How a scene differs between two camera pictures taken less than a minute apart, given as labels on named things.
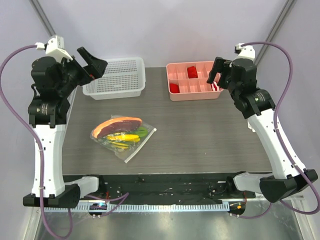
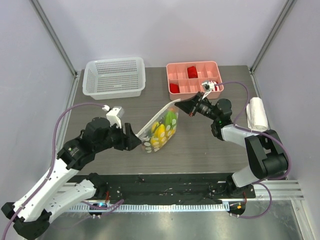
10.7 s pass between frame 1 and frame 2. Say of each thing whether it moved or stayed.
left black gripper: moved
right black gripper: moved
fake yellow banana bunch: moved
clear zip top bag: moved
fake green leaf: moved
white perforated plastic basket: stayed
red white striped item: stayed
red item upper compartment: stayed
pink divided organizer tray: stayed
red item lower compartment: stayed
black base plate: stayed
